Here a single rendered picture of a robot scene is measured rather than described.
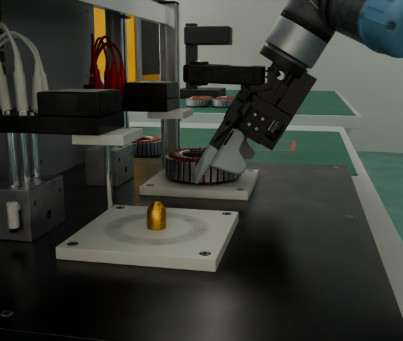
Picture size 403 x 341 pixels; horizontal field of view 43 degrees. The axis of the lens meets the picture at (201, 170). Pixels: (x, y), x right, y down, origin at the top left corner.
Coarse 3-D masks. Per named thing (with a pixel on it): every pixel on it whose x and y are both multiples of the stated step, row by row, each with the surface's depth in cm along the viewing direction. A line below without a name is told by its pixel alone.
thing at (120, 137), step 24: (48, 96) 49; (72, 96) 49; (96, 96) 48; (120, 96) 54; (0, 120) 50; (24, 120) 50; (48, 120) 49; (72, 120) 49; (96, 120) 48; (120, 120) 54; (24, 144) 54; (96, 144) 49; (120, 144) 49; (24, 168) 54
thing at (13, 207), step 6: (6, 204) 51; (12, 204) 50; (18, 204) 51; (12, 210) 51; (18, 210) 52; (12, 216) 51; (18, 216) 51; (12, 222) 51; (18, 222) 51; (12, 228) 51
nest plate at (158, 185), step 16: (160, 176) 77; (240, 176) 77; (256, 176) 78; (144, 192) 71; (160, 192) 70; (176, 192) 70; (192, 192) 69; (208, 192) 69; (224, 192) 68; (240, 192) 68
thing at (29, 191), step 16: (48, 176) 58; (0, 192) 52; (16, 192) 51; (32, 192) 52; (48, 192) 55; (0, 208) 52; (32, 208) 52; (48, 208) 55; (0, 224) 52; (32, 224) 52; (48, 224) 55; (16, 240) 52; (32, 240) 52
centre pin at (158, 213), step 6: (150, 204) 52; (156, 204) 52; (162, 204) 52; (150, 210) 52; (156, 210) 52; (162, 210) 52; (150, 216) 52; (156, 216) 52; (162, 216) 52; (150, 222) 52; (156, 222) 52; (162, 222) 52; (150, 228) 52; (156, 228) 52; (162, 228) 52
